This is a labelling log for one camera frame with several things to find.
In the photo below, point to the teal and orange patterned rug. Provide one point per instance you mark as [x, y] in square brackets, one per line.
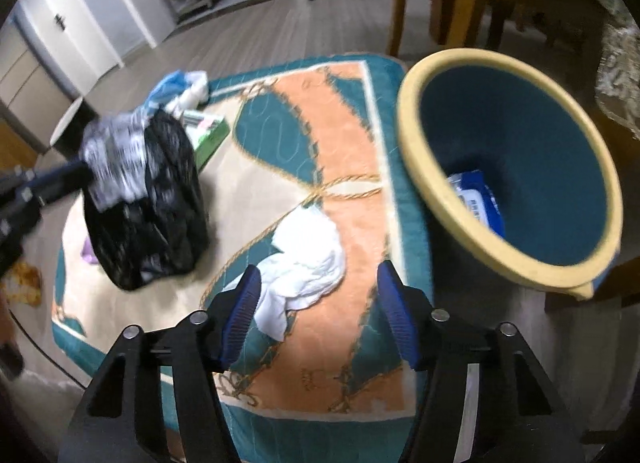
[309, 187]

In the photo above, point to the white door with handle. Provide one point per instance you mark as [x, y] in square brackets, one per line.
[73, 38]

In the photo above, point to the white crumpled cloth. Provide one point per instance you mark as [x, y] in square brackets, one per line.
[309, 263]

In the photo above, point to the green cardboard box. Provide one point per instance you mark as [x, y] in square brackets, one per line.
[206, 131]

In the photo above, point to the blue and white crumpled bag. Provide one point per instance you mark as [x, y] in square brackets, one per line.
[177, 92]

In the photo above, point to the teal bin with yellow rim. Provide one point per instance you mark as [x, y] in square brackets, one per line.
[545, 161]

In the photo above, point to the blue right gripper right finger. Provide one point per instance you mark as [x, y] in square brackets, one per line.
[401, 305]

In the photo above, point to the black plastic trash bag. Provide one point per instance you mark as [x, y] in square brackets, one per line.
[144, 210]

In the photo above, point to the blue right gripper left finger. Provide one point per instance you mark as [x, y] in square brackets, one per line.
[239, 305]

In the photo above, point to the teal lace-trimmed tablecloth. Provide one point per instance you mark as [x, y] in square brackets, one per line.
[617, 83]

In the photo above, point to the blue wet wipes pack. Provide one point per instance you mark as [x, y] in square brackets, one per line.
[476, 196]

